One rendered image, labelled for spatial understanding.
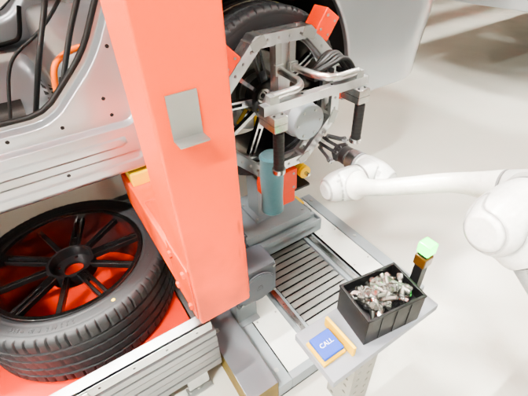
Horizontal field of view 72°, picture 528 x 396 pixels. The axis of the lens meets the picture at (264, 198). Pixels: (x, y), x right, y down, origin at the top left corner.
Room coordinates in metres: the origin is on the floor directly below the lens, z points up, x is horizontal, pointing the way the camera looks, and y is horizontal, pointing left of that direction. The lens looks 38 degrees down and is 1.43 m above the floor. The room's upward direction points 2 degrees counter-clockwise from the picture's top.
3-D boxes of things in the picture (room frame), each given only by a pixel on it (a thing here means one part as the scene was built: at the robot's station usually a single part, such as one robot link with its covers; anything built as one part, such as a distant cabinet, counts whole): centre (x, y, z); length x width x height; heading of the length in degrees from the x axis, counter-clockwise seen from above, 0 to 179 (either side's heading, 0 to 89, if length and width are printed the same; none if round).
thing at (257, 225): (1.42, 0.01, 0.32); 0.40 x 0.30 x 0.28; 122
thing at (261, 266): (1.04, 0.14, 0.26); 0.42 x 0.18 x 0.35; 32
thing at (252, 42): (1.28, -0.07, 0.85); 0.54 x 0.07 x 0.54; 122
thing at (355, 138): (1.17, -0.34, 0.83); 0.04 x 0.04 x 0.16
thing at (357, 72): (1.23, -0.22, 1.03); 0.19 x 0.18 x 0.11; 32
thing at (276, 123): (1.02, -0.04, 0.93); 0.09 x 0.05 x 0.05; 32
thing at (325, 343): (0.54, -0.16, 0.47); 0.07 x 0.07 x 0.02; 32
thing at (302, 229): (1.42, 0.01, 0.13); 0.50 x 0.36 x 0.10; 122
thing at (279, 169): (0.99, -0.05, 0.83); 0.04 x 0.04 x 0.16
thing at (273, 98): (1.12, -0.05, 1.03); 0.19 x 0.18 x 0.11; 32
